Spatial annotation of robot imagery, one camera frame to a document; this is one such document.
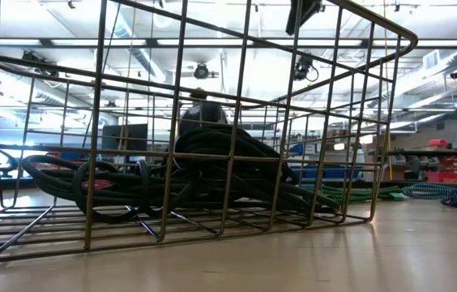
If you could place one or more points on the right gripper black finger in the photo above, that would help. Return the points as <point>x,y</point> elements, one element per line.
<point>303,10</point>

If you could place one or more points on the round black ceiling lamp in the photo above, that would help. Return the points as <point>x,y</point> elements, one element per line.
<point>201,71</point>

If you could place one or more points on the dark background monitor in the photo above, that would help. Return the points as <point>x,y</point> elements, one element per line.
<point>125,136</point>

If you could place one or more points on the black ceiling fixture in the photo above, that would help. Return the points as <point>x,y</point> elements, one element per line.
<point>34,58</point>

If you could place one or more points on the black overhead camera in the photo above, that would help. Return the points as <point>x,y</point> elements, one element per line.
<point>301,69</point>

